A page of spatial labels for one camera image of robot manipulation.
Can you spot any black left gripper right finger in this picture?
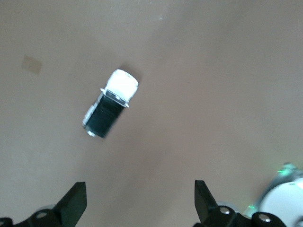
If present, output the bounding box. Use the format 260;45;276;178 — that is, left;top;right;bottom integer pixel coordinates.
194;180;287;227

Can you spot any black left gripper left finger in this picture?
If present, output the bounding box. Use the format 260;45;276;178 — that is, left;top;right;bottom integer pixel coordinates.
0;181;88;227

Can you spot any white toy jeep black roof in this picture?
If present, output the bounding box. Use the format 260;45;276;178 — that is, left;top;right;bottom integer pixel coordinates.
81;68;139;140

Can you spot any brown tape square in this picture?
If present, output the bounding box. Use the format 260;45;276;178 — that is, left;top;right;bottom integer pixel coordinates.
22;55;43;75

